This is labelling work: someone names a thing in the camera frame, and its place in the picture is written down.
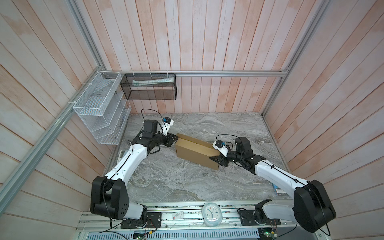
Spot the brown cardboard box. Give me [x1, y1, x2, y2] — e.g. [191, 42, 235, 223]
[175, 133, 220, 170]

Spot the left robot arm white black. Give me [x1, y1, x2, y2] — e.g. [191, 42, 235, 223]
[90, 117, 178, 222]

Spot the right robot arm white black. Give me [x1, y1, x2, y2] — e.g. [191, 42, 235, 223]
[210, 137, 337, 233]

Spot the white small stapler device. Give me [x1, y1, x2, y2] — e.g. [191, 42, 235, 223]
[118, 151, 125, 159]

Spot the coloured marker pen pack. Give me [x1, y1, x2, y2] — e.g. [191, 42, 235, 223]
[272, 184, 287, 196]

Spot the white round clock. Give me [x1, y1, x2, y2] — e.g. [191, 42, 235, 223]
[202, 203, 223, 227]

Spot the white paper in basket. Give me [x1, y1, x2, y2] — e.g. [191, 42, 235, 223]
[132, 77, 175, 87]

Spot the small white label tag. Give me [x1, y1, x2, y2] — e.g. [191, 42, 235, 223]
[173, 212, 184, 220]

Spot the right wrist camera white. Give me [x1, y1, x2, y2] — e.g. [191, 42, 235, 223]
[213, 140, 230, 157]

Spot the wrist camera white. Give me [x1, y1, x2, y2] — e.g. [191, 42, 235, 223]
[213, 140, 230, 157]
[162, 117, 174, 136]

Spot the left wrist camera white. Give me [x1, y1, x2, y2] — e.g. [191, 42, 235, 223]
[162, 117, 174, 136]

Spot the black wire mesh basket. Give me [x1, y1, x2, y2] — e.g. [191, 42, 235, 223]
[120, 73, 178, 101]

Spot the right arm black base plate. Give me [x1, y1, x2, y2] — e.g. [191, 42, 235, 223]
[237, 208, 281, 226]

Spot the white wire mesh shelf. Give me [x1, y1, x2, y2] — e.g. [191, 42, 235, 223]
[74, 71, 132, 145]

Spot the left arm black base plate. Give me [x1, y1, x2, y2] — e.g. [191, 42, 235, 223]
[121, 212, 162, 229]

